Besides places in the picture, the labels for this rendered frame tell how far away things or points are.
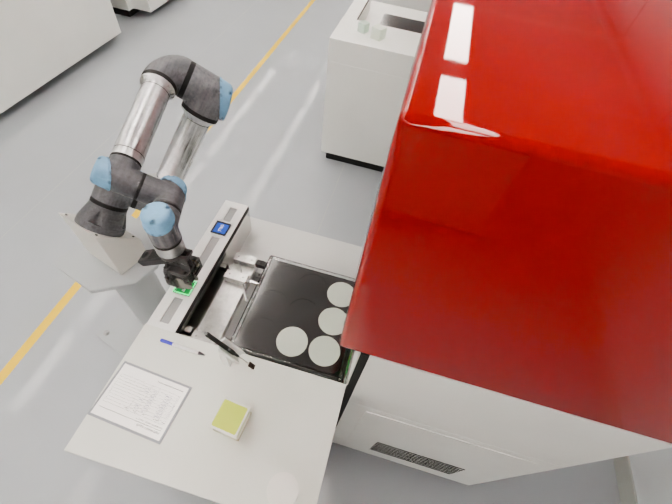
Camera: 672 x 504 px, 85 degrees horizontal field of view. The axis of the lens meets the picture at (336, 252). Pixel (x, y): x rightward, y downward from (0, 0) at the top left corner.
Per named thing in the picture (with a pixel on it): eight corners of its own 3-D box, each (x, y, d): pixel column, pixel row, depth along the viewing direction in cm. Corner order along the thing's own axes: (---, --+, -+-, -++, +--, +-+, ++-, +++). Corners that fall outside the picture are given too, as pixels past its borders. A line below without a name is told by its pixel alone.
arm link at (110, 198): (93, 190, 126) (107, 154, 124) (134, 205, 133) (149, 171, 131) (87, 197, 116) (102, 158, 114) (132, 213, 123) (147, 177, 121)
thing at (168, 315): (251, 228, 152) (248, 205, 141) (185, 350, 120) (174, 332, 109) (230, 222, 153) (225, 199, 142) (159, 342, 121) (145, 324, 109)
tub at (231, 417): (253, 413, 97) (250, 407, 92) (239, 443, 93) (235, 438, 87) (227, 402, 98) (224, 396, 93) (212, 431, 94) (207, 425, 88)
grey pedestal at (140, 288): (96, 335, 202) (1, 247, 136) (159, 280, 226) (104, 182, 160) (163, 388, 189) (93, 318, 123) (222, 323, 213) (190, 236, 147)
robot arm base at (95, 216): (65, 213, 122) (76, 187, 121) (110, 220, 136) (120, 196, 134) (87, 233, 116) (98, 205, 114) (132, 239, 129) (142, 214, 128)
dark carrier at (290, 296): (362, 285, 132) (362, 284, 132) (338, 376, 112) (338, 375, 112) (272, 260, 135) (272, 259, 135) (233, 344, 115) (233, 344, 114)
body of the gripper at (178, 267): (191, 287, 108) (181, 265, 98) (164, 280, 108) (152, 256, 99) (203, 267, 112) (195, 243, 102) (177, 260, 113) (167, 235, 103)
